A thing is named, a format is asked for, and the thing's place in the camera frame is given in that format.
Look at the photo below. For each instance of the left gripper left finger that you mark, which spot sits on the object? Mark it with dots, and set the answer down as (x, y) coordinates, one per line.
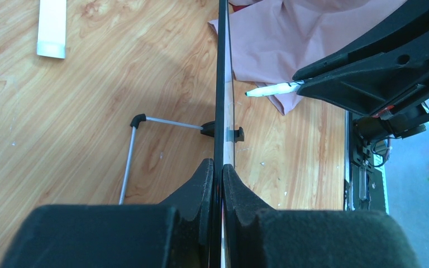
(68, 236)

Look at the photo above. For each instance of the small whiteboard black frame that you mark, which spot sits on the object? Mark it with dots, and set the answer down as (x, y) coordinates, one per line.
(222, 96)

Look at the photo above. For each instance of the metal clothes rack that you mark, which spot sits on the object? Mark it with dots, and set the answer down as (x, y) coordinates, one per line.
(51, 36)

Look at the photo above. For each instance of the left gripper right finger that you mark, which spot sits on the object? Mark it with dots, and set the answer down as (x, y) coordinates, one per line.
(258, 235)

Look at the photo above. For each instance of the pink garment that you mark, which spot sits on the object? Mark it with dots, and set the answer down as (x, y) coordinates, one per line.
(272, 40)

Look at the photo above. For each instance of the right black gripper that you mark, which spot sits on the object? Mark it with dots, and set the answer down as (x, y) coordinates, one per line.
(380, 76)

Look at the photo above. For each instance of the whiteboard marker white body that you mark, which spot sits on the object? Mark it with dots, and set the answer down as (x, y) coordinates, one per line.
(281, 88)

